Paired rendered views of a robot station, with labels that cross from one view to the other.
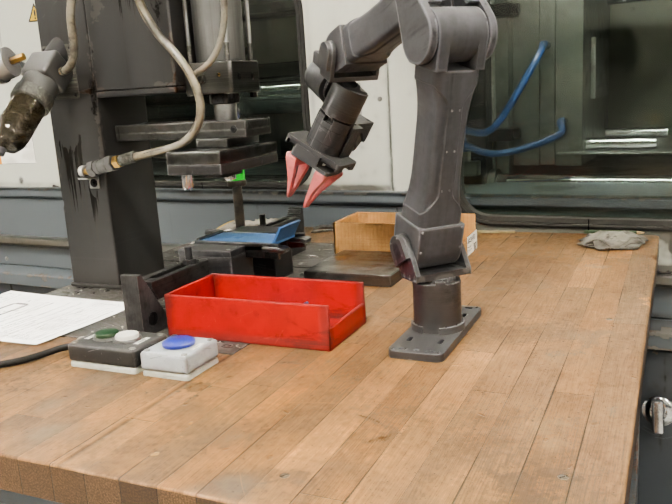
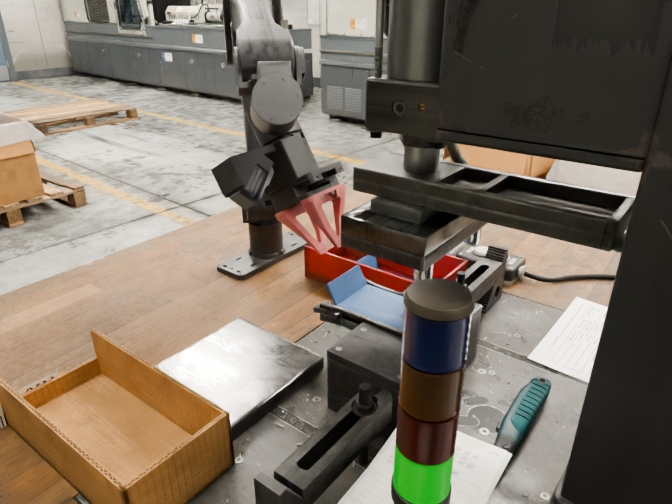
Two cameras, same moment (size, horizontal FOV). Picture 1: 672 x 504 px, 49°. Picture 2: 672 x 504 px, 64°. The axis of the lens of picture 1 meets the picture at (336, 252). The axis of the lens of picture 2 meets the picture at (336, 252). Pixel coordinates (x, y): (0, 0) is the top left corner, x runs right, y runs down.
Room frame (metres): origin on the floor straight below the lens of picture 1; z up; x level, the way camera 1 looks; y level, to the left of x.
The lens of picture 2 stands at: (1.80, 0.19, 1.34)
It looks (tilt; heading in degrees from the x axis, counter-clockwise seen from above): 25 degrees down; 192
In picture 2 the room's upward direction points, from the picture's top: straight up
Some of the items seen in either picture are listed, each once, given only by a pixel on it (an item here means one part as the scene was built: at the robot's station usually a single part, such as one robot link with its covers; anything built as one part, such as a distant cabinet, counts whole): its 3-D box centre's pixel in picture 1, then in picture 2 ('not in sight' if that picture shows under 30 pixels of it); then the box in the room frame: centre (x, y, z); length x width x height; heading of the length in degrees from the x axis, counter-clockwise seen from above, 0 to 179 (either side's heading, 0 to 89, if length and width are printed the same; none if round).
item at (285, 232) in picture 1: (250, 231); (390, 300); (1.21, 0.14, 1.00); 0.15 x 0.07 x 0.03; 65
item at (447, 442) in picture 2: not in sight; (427, 422); (1.53, 0.20, 1.10); 0.04 x 0.04 x 0.03
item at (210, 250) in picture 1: (237, 240); (409, 329); (1.24, 0.17, 0.98); 0.20 x 0.10 x 0.01; 155
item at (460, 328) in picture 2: not in sight; (436, 328); (1.53, 0.20, 1.17); 0.04 x 0.04 x 0.03
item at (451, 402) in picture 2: not in sight; (431, 377); (1.53, 0.20, 1.14); 0.04 x 0.04 x 0.03
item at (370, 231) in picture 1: (405, 237); (108, 424); (1.42, -0.14, 0.93); 0.25 x 0.13 x 0.08; 65
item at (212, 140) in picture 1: (183, 96); (495, 134); (1.26, 0.24, 1.22); 0.26 x 0.18 x 0.30; 65
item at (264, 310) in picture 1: (265, 308); (383, 268); (0.99, 0.10, 0.93); 0.25 x 0.12 x 0.06; 65
